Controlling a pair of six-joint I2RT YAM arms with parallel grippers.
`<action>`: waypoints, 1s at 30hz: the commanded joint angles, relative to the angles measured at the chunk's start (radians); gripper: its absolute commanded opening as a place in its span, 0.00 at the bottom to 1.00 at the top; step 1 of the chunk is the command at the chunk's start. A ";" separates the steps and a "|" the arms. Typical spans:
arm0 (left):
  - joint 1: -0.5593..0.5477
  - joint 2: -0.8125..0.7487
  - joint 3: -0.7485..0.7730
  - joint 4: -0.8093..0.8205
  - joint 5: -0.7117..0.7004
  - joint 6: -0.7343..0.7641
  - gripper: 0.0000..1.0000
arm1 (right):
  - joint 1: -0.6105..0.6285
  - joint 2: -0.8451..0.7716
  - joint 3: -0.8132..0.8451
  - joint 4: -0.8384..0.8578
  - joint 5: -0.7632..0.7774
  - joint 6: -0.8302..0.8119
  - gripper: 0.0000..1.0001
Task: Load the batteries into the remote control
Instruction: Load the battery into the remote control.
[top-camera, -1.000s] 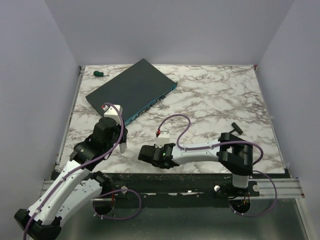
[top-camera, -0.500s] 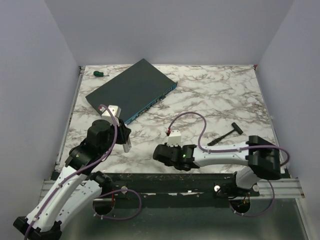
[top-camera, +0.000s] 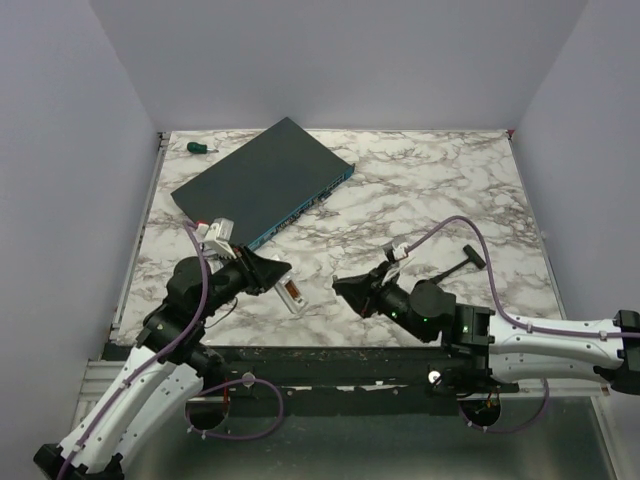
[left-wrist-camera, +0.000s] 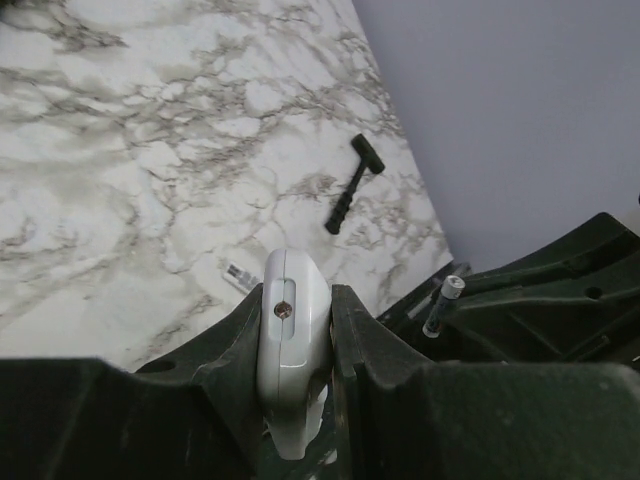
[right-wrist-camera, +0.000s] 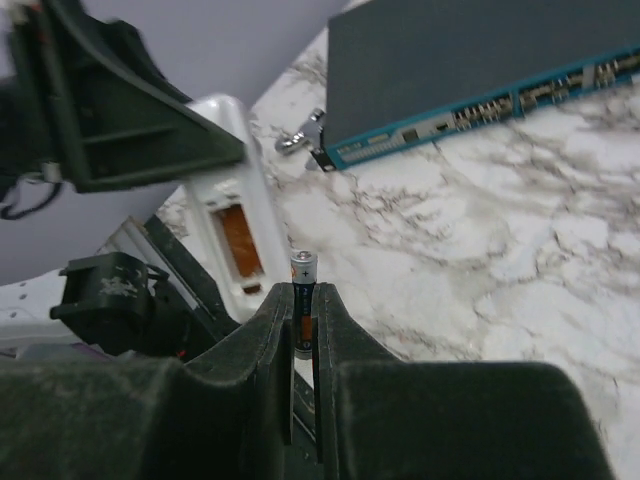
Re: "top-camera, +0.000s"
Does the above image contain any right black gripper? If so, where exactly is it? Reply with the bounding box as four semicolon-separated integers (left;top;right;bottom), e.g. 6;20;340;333
333;260;430;343

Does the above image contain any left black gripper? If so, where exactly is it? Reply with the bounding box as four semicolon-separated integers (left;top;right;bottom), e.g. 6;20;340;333
197;243;292;321

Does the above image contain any white remote control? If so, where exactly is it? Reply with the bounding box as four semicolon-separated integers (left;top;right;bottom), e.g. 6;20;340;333
274;269;308;314

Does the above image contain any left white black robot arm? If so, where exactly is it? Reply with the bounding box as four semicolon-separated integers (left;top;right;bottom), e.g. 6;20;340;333
34;246;291;479

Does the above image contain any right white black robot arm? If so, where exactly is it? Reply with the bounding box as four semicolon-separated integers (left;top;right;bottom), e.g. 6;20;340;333
332;266;639;395

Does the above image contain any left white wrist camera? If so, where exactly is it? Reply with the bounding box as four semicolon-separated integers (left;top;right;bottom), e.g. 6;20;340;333
195;218;235;260

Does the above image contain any dark grey network switch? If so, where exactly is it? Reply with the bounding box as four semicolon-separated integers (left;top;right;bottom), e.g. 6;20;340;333
171;118;355;250

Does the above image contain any black T-handle tool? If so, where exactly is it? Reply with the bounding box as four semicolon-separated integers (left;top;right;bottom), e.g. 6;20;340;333
429;245;486;284

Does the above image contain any green handled screwdriver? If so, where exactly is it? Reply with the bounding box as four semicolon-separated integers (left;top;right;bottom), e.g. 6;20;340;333
186;142;217;155

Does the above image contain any aluminium frame rail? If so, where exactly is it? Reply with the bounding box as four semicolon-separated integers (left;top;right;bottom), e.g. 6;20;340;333
79;360;125;402

